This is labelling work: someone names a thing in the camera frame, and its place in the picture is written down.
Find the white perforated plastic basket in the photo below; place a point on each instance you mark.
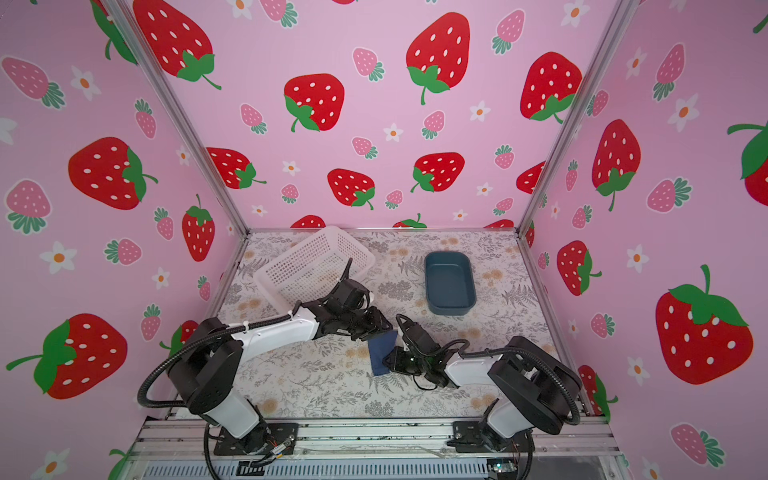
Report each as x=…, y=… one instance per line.
x=311, y=268

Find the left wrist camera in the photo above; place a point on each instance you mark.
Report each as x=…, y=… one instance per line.
x=348, y=294

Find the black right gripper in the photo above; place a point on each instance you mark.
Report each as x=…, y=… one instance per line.
x=394, y=359

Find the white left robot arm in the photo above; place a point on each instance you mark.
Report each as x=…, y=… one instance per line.
x=206, y=370

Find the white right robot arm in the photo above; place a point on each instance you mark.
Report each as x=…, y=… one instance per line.
x=537, y=391

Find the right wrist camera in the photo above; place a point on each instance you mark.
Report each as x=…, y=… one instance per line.
x=418, y=339

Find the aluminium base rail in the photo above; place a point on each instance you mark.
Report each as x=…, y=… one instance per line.
x=378, y=449

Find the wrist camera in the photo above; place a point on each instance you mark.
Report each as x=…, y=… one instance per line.
x=348, y=294
x=418, y=339

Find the teal plastic tray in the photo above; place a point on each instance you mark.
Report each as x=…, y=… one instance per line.
x=449, y=283

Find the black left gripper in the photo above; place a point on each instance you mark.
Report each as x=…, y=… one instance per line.
x=376, y=323

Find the dark blue paper napkin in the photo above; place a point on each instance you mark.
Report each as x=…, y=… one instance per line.
x=379, y=348

